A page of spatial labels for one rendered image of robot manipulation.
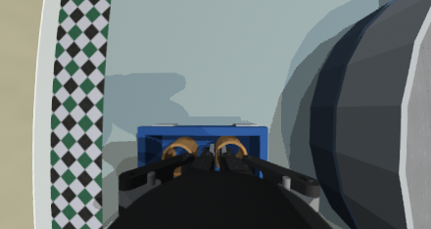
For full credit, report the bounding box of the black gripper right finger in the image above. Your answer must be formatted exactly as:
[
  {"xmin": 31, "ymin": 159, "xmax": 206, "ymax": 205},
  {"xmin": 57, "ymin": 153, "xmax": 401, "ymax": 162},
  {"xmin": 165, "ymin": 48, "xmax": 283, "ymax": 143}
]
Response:
[{"xmin": 219, "ymin": 145, "xmax": 320, "ymax": 213}]

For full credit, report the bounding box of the grey round turntable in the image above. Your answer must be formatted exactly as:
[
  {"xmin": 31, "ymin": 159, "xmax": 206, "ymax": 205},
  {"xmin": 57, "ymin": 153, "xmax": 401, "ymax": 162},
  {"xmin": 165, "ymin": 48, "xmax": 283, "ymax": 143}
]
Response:
[{"xmin": 310, "ymin": 0, "xmax": 431, "ymax": 229}]

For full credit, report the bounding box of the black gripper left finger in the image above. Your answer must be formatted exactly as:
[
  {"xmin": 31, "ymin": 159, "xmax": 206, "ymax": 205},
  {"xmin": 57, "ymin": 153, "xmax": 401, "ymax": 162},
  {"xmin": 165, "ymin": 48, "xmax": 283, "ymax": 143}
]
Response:
[{"xmin": 119, "ymin": 144, "xmax": 216, "ymax": 215}]

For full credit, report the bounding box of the blue crate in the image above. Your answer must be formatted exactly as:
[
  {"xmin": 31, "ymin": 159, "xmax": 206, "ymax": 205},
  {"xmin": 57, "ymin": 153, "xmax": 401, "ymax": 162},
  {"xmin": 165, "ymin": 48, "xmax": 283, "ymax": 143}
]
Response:
[{"xmin": 137, "ymin": 123, "xmax": 268, "ymax": 167}]

